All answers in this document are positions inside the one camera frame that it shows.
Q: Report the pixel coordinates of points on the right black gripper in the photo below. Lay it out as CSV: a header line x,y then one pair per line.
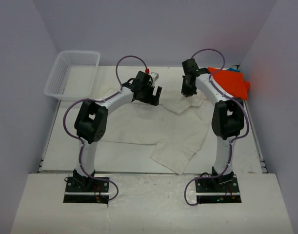
x,y
186,92

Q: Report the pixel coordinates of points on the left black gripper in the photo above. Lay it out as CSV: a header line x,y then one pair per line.
x,y
153,100

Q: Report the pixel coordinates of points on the white t shirt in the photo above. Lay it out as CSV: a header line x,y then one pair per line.
x,y
177,127

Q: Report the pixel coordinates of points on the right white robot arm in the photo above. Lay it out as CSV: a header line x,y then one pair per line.
x,y
227,120

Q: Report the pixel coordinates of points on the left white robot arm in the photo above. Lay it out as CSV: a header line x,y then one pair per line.
x,y
92,119

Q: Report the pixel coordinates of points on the folded orange t shirt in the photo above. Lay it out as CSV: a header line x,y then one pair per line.
x,y
233,83

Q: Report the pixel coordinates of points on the folded blue t shirt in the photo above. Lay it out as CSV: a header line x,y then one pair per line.
x,y
233,70

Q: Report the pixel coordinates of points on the white plastic basket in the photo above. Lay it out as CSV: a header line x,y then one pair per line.
x,y
72,75

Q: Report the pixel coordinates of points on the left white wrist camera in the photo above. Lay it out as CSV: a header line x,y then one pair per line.
x,y
154,76

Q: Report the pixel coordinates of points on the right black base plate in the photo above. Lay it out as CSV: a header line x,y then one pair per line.
x,y
210,192

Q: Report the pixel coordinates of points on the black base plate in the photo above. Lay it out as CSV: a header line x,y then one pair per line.
x,y
95,192
210,192

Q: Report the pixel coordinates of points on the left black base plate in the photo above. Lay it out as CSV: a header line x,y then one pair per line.
x,y
95,192

